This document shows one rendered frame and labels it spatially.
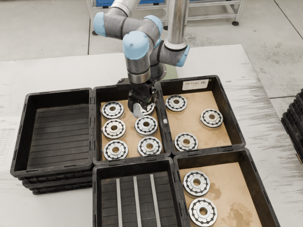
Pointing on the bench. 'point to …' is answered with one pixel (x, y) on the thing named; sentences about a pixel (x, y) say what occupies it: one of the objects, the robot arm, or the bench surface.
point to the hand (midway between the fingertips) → (139, 110)
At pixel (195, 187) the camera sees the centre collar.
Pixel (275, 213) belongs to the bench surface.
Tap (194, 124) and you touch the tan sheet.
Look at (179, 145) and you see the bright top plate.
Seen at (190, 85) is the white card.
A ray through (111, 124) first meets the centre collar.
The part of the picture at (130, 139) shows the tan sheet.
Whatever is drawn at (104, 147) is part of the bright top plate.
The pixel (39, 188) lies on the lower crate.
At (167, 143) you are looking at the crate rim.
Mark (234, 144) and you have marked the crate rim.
